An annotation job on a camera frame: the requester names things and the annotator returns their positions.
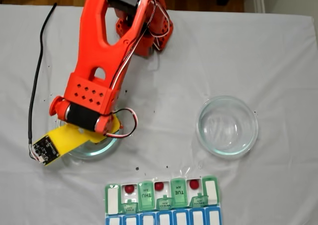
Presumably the weekly pill organizer box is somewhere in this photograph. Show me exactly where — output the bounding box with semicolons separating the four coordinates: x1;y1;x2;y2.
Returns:
103;174;222;225

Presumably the white tablecloth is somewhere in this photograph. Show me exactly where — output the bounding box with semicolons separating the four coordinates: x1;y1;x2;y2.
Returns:
0;4;318;225

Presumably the black camera circuit board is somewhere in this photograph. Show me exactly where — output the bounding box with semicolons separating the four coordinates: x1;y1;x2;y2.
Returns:
32;133;63;166

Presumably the black camera cable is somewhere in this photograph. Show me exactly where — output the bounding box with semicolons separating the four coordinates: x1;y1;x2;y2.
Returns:
27;2;58;146

